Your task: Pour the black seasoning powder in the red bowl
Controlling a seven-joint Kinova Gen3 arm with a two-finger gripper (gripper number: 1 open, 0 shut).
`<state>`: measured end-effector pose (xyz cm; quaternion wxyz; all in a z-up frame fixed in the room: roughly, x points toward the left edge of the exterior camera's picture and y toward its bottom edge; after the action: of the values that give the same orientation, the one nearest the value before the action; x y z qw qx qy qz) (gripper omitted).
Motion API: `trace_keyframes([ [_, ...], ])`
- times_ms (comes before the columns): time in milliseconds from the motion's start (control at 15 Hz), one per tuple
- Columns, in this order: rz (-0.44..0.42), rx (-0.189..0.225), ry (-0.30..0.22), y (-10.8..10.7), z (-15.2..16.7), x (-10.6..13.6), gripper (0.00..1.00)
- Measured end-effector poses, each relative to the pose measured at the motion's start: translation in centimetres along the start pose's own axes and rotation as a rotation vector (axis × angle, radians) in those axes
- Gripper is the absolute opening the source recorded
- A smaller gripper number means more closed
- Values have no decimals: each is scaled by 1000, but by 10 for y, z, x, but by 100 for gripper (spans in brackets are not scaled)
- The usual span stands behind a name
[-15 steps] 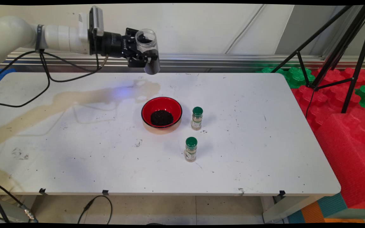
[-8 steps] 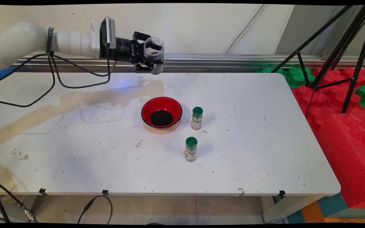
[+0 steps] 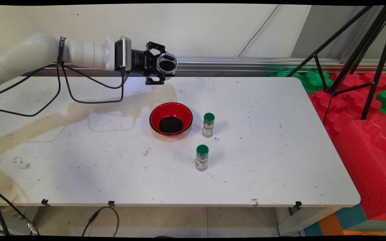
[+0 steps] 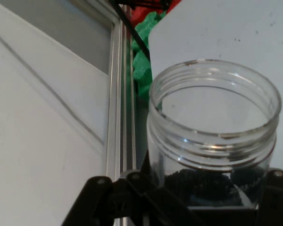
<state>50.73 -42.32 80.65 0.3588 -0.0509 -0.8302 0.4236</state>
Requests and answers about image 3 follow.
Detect clear plastic jar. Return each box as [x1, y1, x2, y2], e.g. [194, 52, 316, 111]
[156, 52, 178, 77]

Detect red bowl black rim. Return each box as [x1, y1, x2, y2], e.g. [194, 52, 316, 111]
[149, 102, 194, 142]

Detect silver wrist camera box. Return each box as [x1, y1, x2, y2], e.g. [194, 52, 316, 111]
[105, 36, 132, 72]

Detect dark arm strap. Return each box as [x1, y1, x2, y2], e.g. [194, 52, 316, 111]
[57, 36, 67, 66]

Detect black seeds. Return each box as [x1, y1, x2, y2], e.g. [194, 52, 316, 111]
[159, 55, 176, 72]
[159, 116, 184, 134]

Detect white wall conduit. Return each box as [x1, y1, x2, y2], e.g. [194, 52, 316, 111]
[237, 5, 280, 57]

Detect teal orange foam mat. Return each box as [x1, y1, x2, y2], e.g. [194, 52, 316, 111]
[305, 204, 386, 236]

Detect black floor cable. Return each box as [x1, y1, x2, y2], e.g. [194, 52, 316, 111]
[82, 207, 119, 237]

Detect black cable metal connector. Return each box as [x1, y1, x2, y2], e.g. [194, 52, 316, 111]
[0, 186, 41, 236]

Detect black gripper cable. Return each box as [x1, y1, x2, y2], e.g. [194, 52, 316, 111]
[0, 64, 129, 98]

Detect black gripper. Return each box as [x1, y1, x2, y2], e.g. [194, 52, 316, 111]
[131, 41, 175, 86]

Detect aluminium rail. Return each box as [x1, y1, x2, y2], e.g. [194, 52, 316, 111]
[22, 55, 386, 77]

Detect black camera cable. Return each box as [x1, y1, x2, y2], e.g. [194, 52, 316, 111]
[0, 64, 125, 117]

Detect green lid spice jar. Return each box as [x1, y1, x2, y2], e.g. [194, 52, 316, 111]
[202, 113, 215, 138]
[195, 145, 209, 172]

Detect black tripod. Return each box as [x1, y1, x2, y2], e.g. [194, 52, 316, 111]
[285, 5, 386, 121]

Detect grey metal table leg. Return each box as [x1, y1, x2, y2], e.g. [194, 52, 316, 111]
[0, 207, 34, 235]
[278, 207, 339, 236]

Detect red foam puzzle mat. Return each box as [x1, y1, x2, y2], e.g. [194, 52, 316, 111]
[307, 71, 386, 141]

